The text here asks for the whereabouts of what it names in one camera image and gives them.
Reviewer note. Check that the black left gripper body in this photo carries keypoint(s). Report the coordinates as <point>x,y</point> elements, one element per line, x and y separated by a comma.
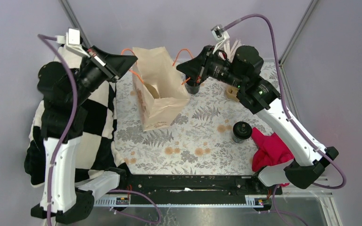
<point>109,69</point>

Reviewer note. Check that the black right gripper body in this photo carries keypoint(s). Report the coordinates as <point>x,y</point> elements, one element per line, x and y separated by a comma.
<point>203,68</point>

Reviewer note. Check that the stack of black cups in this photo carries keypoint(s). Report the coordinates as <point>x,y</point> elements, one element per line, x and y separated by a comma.
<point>192,86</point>

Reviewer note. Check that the tan paper bag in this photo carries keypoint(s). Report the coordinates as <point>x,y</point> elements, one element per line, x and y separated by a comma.
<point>156,67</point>

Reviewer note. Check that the single black lid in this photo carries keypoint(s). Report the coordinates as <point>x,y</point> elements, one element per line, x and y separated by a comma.
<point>242,127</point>

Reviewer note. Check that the single black coffee cup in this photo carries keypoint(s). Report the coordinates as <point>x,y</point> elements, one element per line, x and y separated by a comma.
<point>239,138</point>

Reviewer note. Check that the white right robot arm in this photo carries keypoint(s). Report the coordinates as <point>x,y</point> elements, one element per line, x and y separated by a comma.
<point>261,98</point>

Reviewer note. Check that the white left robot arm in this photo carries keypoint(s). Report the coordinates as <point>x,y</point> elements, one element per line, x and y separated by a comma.
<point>64,91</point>

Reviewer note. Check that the white wrapped straws bundle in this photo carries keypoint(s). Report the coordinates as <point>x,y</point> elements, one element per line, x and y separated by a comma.
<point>230,49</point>

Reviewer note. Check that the brown cardboard cup carrier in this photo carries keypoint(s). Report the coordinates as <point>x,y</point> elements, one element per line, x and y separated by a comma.
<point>231,93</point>

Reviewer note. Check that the floral tablecloth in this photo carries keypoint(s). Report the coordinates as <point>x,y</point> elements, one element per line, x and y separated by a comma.
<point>198,141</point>

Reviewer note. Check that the black white checkered blanket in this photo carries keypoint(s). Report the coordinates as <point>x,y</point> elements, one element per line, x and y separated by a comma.
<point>96,151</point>

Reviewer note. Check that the crumpled magenta cloth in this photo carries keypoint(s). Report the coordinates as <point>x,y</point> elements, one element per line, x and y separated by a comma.
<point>271,150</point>

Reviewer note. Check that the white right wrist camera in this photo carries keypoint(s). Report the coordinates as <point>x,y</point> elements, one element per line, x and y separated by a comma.
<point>220,35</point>

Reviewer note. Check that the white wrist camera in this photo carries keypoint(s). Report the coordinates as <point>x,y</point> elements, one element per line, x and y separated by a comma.
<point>72,42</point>
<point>220,35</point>

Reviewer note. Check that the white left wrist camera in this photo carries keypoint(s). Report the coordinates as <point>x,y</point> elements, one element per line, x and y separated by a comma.
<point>72,42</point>

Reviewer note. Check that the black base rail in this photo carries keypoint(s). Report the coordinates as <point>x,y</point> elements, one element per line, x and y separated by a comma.
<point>194,189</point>

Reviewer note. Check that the aluminium front frame rail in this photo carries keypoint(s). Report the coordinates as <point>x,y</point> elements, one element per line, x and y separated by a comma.
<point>119,199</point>

